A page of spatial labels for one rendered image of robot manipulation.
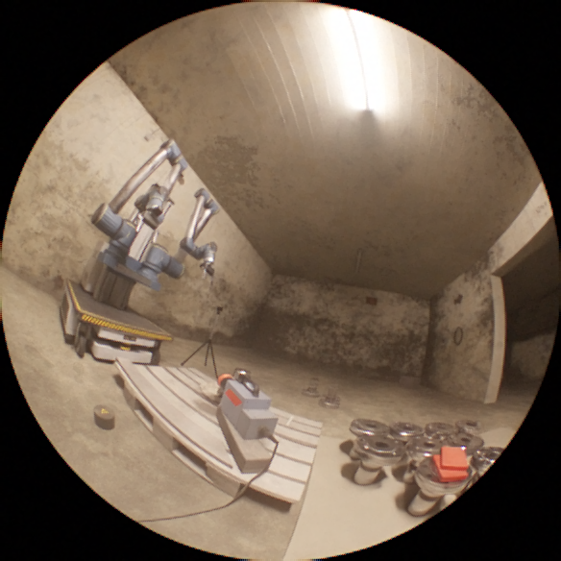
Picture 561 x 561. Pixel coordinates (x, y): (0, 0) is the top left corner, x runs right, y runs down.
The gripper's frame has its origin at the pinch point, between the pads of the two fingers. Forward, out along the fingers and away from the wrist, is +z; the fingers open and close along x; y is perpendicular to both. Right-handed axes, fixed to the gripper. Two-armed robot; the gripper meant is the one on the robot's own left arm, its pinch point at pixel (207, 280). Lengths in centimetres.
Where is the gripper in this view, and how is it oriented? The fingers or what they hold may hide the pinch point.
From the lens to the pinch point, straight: 153.9
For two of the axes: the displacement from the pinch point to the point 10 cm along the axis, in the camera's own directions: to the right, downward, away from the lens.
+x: 2.1, 4.1, 8.9
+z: 1.3, 8.9, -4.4
